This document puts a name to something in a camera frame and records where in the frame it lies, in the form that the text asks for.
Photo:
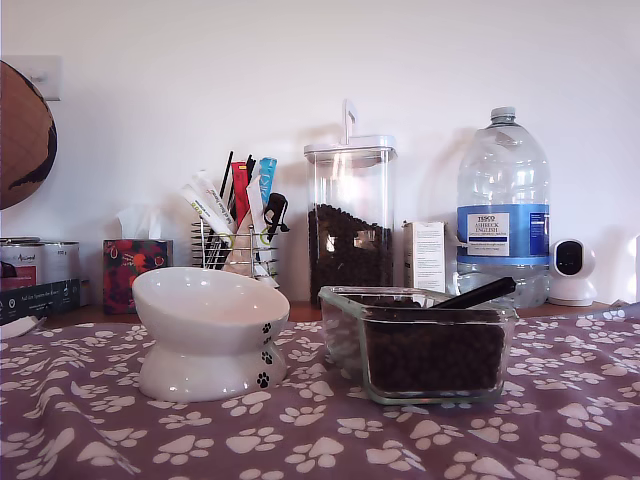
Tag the large blue-label water bottle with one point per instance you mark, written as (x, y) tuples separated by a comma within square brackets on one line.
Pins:
[(500, 200)]

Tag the dark green flat box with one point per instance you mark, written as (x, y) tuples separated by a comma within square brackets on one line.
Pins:
[(40, 300)]

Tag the thin black straw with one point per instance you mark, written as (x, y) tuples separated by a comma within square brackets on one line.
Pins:
[(227, 170)]

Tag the black plastic measuring spoon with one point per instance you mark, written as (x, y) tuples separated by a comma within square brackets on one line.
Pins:
[(480, 295)]

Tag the tall clear white-lidded storage jar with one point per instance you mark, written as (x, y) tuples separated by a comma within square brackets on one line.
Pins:
[(350, 250)]

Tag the small brown box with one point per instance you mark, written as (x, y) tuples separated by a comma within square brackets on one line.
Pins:
[(85, 292)]

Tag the white sachet with dark text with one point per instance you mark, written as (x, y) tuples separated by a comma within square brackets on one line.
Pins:
[(209, 189)]

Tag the white printed carton box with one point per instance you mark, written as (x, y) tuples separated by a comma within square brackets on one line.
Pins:
[(425, 255)]

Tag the small white round camera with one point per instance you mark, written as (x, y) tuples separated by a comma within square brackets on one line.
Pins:
[(572, 280)]

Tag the red stick sachet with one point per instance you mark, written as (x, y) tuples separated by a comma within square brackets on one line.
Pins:
[(240, 190)]

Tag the floral red tissue box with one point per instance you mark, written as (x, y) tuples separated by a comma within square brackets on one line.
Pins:
[(135, 270)]

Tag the white ceramic paw-print cat bowl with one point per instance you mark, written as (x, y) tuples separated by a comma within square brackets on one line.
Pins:
[(200, 310)]

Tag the purple paw-print tablecloth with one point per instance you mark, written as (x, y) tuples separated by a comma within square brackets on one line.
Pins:
[(320, 440)]

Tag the round brown cork disc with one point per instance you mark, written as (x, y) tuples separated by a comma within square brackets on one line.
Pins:
[(15, 195)]

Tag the rectangular clear glass container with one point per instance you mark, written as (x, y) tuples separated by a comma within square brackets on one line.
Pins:
[(430, 350)]

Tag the white wall switch plate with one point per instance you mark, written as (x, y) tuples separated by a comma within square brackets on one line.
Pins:
[(50, 75)]

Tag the white sachet with green print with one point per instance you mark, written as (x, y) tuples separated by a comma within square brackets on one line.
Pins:
[(200, 210)]

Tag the brown cat food kibble mass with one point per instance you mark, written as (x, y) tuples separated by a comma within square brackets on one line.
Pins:
[(435, 350), (350, 265)]

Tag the white paper tissue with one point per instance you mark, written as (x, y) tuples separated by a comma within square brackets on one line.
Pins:
[(140, 220)]

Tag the plain white stick sachet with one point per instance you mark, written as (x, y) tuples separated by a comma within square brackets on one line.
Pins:
[(255, 200)]

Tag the white flat dish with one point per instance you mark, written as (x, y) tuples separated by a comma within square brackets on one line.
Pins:
[(15, 327)]

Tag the plain silver tin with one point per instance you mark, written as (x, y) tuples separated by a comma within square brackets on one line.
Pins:
[(62, 260)]

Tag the blue stick sachet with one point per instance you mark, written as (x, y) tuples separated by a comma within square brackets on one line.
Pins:
[(267, 175)]

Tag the silver tin with maroon label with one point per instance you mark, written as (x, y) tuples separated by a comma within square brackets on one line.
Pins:
[(20, 265)]

